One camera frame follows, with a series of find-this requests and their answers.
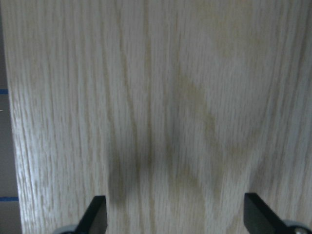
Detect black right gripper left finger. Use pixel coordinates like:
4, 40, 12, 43
56, 195, 108, 234

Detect blue tape strip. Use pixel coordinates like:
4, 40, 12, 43
0, 196, 19, 202
0, 89, 8, 95

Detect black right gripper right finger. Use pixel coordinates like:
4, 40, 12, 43
244, 193, 312, 234

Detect light wooden drawer cabinet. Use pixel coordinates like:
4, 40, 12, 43
0, 0, 312, 234

